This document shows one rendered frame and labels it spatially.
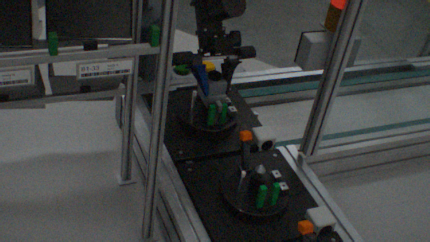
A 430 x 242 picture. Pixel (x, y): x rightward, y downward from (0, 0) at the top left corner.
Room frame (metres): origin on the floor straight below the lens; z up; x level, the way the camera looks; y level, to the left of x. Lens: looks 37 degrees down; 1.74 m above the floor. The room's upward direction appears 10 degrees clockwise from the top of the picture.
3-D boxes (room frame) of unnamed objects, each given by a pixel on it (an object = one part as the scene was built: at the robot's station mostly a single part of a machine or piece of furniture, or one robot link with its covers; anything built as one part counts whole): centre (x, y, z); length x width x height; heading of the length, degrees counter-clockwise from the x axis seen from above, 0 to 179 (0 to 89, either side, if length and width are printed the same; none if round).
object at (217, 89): (1.01, 0.01, 1.06); 0.08 x 0.04 x 0.07; 28
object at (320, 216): (0.79, -0.11, 1.01); 0.24 x 0.24 x 0.13; 28
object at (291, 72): (1.28, -0.16, 0.91); 0.89 x 0.06 x 0.11; 118
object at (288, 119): (1.14, -0.26, 0.91); 0.84 x 0.28 x 0.10; 118
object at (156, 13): (1.33, 0.25, 0.96); 0.15 x 0.15 x 0.20; 69
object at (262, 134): (0.98, -0.12, 0.97); 0.05 x 0.05 x 0.04; 28
